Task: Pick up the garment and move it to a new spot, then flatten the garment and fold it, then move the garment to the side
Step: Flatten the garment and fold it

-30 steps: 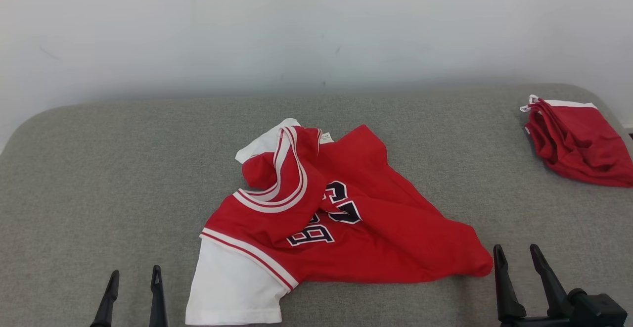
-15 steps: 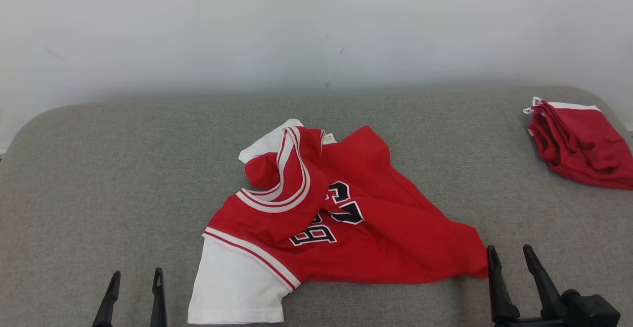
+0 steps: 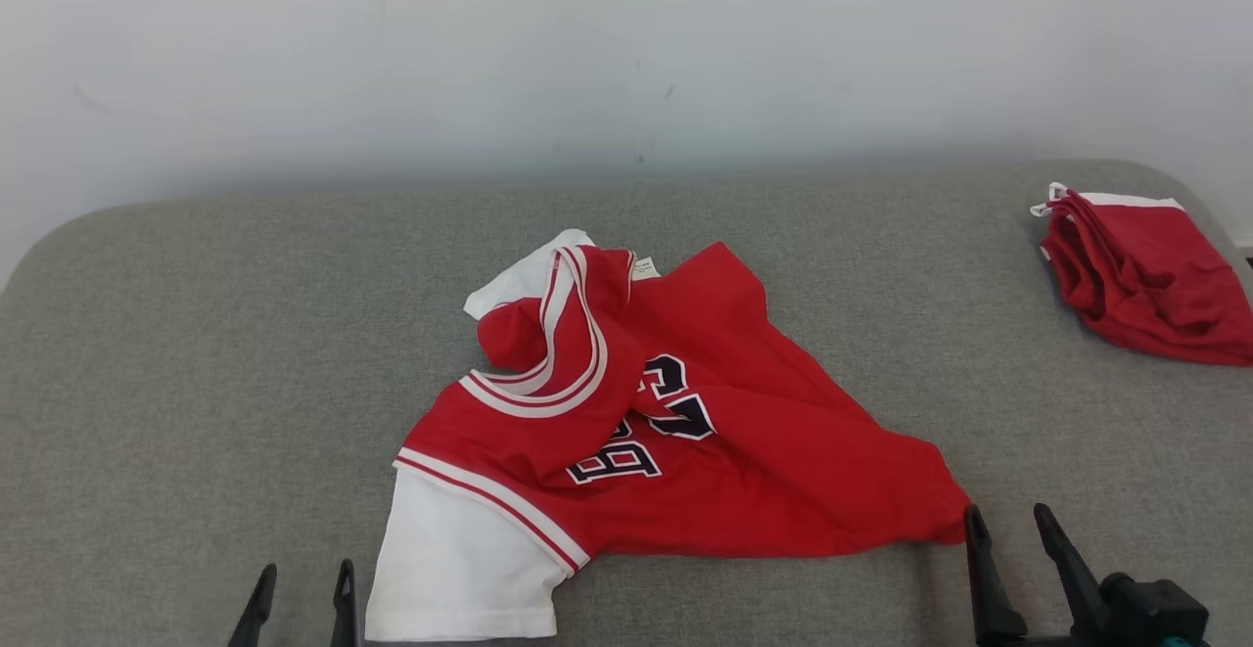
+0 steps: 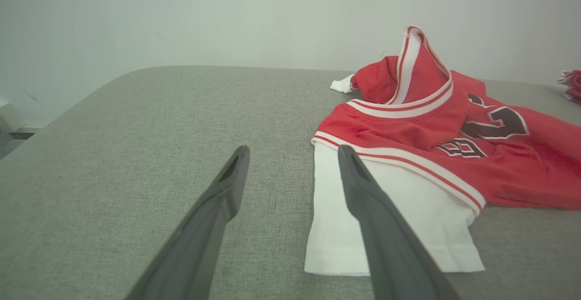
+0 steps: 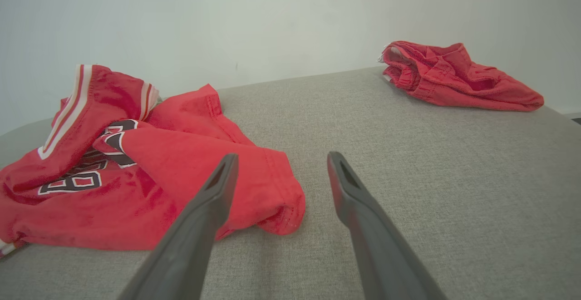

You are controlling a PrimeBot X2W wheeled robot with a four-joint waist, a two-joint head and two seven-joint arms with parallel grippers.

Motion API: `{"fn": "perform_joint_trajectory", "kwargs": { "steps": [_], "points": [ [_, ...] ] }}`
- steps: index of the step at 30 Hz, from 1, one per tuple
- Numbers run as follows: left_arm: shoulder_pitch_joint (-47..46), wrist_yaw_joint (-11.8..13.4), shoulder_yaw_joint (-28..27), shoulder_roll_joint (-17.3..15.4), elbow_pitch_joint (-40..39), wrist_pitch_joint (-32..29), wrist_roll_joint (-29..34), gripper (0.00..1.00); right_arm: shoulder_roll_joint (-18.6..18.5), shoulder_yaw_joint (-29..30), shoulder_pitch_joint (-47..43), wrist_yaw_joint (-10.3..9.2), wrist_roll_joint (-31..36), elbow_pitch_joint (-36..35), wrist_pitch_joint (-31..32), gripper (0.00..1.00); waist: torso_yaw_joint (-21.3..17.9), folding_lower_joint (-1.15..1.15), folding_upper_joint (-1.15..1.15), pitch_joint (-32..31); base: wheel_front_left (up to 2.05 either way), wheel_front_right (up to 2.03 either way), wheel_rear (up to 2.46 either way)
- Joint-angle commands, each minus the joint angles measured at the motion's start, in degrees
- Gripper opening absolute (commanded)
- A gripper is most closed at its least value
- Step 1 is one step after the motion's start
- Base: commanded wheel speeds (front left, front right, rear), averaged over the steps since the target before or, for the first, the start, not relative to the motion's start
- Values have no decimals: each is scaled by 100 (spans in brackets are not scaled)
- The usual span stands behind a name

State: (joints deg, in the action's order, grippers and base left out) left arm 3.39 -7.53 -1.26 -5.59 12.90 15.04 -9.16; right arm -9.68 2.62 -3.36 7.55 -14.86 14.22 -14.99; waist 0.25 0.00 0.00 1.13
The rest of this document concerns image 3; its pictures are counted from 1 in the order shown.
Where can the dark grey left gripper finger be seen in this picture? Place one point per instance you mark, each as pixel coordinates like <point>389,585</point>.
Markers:
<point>344,608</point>
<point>255,613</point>

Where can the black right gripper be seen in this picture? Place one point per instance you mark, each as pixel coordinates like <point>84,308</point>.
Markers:
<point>1057,642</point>

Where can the red basketball jersey white sleeves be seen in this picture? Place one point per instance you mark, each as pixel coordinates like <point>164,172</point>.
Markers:
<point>744,471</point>

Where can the red shorts white trim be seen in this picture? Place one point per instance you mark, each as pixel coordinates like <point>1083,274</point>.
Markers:
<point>1155,285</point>

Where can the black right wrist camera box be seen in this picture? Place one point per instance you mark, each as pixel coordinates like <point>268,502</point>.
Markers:
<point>1155,613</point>

